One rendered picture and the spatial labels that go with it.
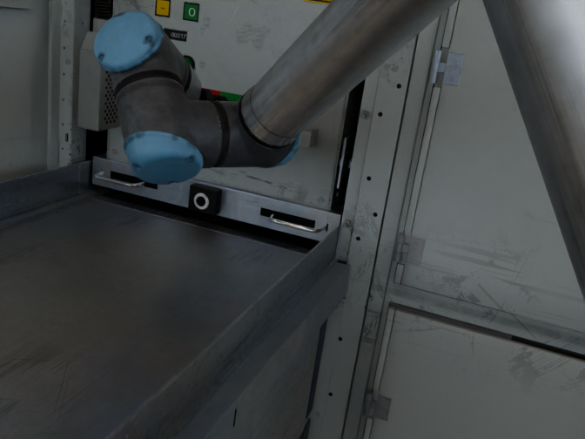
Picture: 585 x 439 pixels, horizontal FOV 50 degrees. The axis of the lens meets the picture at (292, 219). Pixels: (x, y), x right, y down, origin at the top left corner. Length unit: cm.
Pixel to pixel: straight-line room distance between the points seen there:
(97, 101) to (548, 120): 100
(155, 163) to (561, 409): 77
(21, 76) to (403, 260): 79
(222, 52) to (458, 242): 54
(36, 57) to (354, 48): 82
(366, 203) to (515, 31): 80
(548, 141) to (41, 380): 60
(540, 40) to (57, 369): 62
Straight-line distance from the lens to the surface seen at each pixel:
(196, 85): 95
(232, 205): 122
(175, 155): 78
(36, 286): 97
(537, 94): 31
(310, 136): 111
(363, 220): 110
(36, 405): 72
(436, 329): 112
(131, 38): 85
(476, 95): 102
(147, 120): 80
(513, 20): 32
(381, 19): 63
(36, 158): 139
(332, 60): 68
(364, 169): 108
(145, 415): 60
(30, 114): 136
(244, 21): 118
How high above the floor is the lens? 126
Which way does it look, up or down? 18 degrees down
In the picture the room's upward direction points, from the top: 8 degrees clockwise
